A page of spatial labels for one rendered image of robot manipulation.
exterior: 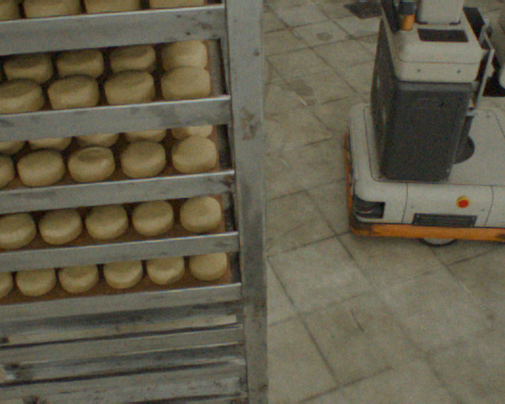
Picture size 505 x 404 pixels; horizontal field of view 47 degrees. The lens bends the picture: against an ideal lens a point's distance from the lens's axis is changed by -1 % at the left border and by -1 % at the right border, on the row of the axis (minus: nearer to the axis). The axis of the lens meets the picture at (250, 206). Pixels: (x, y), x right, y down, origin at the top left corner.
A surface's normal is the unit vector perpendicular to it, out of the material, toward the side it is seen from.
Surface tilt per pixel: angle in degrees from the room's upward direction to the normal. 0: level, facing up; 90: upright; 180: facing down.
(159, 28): 90
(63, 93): 0
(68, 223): 0
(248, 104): 90
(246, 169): 90
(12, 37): 90
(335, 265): 0
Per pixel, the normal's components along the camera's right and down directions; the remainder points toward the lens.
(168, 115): 0.10, 0.66
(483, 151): -0.02, -0.74
